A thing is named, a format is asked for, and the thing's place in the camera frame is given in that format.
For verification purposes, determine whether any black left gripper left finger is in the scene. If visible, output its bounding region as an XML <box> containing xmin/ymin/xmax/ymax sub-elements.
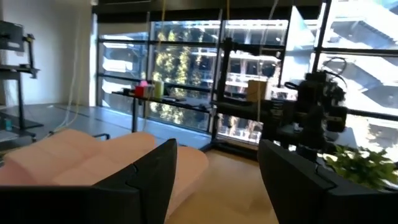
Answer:
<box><xmin>0</xmin><ymin>138</ymin><xmax>178</xmax><ymax>224</ymax></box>

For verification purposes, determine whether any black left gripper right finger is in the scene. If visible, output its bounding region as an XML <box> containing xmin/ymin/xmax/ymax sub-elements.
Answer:
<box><xmin>257</xmin><ymin>139</ymin><xmax>398</xmax><ymax>224</ymax></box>

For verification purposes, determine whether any green artificial plant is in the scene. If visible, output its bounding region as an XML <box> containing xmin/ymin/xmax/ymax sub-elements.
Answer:
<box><xmin>323</xmin><ymin>144</ymin><xmax>398</xmax><ymax>191</ymax></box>

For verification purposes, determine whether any cardboard box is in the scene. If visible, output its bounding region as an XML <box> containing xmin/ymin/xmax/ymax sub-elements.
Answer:
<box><xmin>247</xmin><ymin>80</ymin><xmax>269</xmax><ymax>103</ymax></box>

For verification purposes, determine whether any black side desk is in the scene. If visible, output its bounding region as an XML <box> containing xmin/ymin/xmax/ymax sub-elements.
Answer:
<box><xmin>111</xmin><ymin>90</ymin><xmax>218</xmax><ymax>134</ymax></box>

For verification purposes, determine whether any black equipment cart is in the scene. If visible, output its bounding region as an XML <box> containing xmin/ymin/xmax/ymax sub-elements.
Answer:
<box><xmin>0</xmin><ymin>20</ymin><xmax>44</xmax><ymax>142</ymax></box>

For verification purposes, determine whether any black metal pole stand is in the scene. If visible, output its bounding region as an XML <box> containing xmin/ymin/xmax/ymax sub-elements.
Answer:
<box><xmin>213</xmin><ymin>37</ymin><xmax>289</xmax><ymax>153</ymax></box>

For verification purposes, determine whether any thin pale hanging cord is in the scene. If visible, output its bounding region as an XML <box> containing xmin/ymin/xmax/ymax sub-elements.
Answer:
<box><xmin>63</xmin><ymin>12</ymin><xmax>82</xmax><ymax>134</ymax></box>

